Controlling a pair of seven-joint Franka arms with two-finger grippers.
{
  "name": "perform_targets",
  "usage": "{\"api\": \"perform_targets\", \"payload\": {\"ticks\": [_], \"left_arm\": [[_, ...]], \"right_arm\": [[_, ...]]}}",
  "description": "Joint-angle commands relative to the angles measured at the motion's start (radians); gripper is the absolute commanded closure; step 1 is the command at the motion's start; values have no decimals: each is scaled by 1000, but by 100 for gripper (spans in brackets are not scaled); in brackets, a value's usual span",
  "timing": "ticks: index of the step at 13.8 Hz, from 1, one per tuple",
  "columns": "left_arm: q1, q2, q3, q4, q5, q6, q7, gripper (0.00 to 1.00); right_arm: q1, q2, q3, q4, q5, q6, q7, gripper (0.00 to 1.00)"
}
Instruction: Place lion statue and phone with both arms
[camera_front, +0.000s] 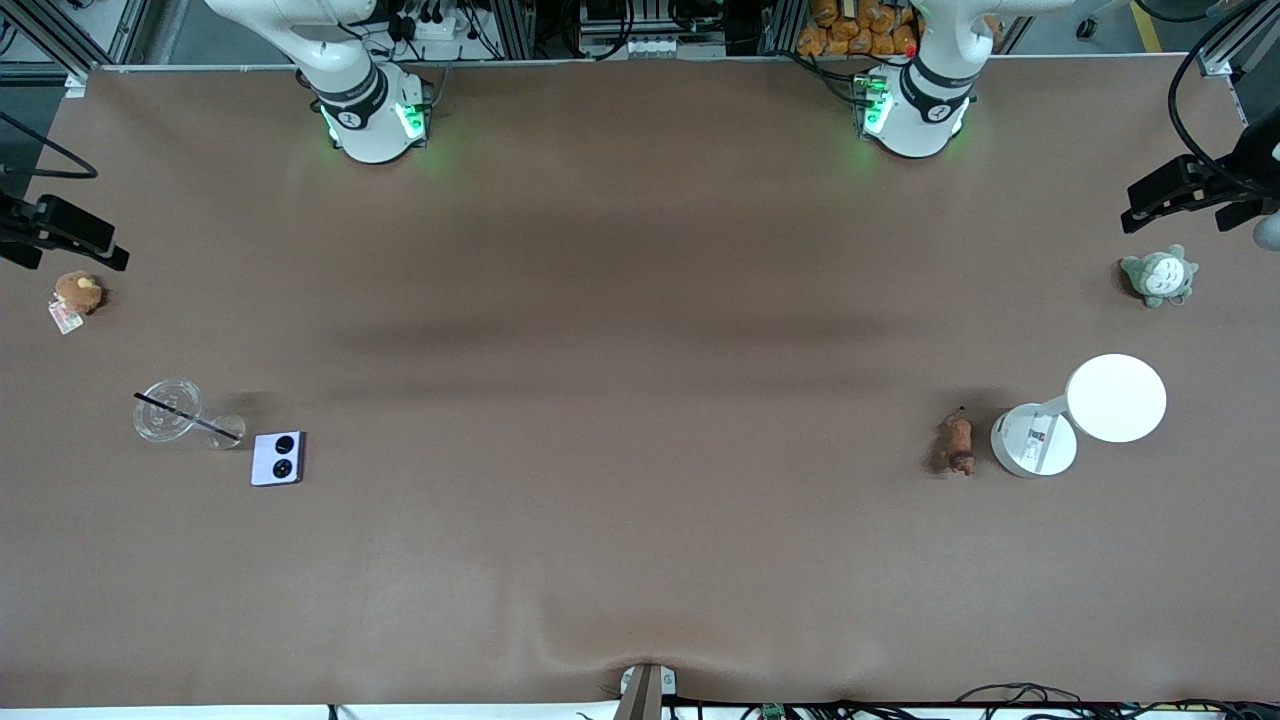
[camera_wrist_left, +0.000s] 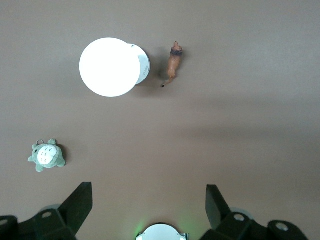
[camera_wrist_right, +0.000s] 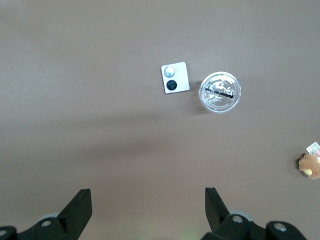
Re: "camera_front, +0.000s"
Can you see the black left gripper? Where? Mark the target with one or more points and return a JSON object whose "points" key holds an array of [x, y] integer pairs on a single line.
{"points": [[1256, 160]]}

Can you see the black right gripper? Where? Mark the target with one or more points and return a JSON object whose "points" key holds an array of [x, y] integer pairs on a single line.
{"points": [[12, 217]]}

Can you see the brown lion statue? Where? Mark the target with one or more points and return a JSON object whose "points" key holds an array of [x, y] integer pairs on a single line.
{"points": [[960, 440]]}

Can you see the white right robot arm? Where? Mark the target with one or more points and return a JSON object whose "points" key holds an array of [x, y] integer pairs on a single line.
{"points": [[365, 110]]}

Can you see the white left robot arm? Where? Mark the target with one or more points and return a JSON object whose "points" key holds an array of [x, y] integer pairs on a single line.
{"points": [[925, 110]]}

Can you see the brown plush toy with tag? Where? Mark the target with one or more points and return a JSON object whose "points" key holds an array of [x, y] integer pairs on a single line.
{"points": [[78, 292]]}

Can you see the grey-green plush toy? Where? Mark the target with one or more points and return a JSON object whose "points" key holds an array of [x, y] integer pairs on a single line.
{"points": [[1158, 277]]}

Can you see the clear plastic cup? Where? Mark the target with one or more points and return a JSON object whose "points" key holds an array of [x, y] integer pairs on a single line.
{"points": [[165, 412]]}

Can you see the black straw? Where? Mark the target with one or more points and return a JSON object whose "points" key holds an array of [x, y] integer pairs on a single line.
{"points": [[185, 414]]}

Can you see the white desk lamp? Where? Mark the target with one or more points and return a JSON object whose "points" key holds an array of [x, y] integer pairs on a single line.
{"points": [[1115, 398]]}

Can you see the small clear glass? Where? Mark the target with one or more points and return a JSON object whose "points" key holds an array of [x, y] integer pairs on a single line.
{"points": [[228, 434]]}

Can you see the white power strip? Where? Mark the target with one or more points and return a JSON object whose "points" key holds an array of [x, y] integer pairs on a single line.
{"points": [[435, 25]]}

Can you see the white connector block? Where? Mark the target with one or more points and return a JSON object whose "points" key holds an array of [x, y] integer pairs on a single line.
{"points": [[650, 47]]}

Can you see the metal table corner bracket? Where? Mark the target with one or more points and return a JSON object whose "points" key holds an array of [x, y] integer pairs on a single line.
{"points": [[1217, 66], [76, 85]]}

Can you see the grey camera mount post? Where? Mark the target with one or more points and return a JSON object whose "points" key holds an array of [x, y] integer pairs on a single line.
{"points": [[645, 692]]}

